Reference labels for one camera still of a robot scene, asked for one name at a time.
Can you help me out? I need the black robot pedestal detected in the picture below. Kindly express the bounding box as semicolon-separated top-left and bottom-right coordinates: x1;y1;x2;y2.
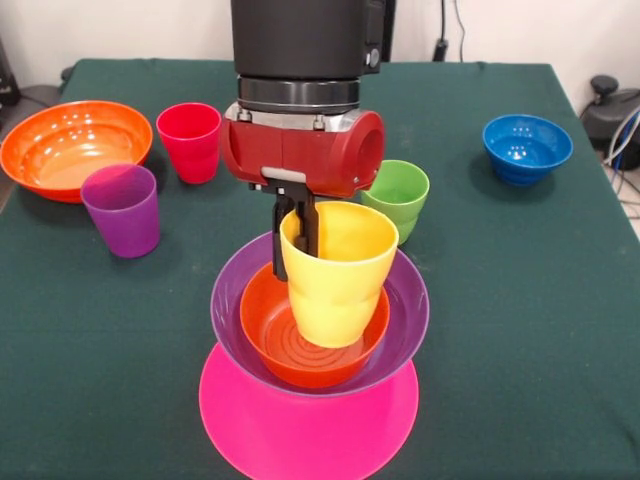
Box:
380;0;397;62

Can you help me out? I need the black wall plug cable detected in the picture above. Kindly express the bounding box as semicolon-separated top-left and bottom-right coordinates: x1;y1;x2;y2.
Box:
432;0;467;62

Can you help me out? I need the red cup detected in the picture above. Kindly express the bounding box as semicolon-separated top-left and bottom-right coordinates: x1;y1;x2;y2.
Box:
156;102;223;185

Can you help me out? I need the cable bundle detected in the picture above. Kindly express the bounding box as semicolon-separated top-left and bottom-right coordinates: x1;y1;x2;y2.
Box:
602;107;640;219

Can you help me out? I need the purple cup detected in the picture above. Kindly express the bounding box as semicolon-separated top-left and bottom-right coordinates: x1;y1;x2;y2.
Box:
80;163;161;259

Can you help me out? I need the black pedestal foot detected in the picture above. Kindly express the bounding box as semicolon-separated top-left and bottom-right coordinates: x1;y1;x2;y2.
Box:
579;74;640;147
19;67;76;106

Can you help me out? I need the small orange bowl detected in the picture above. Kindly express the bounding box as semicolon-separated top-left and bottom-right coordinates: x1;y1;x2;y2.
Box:
239;262;392;390

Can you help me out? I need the yellow cup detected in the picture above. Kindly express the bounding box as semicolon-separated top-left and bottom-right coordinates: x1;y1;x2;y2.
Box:
278;200;401;350

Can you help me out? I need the large orange bowl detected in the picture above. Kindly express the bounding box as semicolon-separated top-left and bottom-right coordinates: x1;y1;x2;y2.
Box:
0;99;154;204

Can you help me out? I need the blue bowl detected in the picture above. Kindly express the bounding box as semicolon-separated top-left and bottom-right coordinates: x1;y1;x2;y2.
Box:
482;114;574;188

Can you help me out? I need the dark green tablecloth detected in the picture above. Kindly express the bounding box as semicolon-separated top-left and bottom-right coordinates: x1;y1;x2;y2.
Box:
0;58;640;480

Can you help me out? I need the pink bowl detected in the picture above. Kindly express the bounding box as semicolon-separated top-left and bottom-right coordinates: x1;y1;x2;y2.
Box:
198;339;420;480

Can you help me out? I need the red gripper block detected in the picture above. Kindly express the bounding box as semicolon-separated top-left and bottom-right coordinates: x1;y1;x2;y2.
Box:
219;106;387;282

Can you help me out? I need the purple bowl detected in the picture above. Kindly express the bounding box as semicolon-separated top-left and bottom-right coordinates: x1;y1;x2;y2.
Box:
210;230;432;399

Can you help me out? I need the green cup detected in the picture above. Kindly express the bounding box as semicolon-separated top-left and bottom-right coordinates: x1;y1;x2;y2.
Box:
359;159;431;246

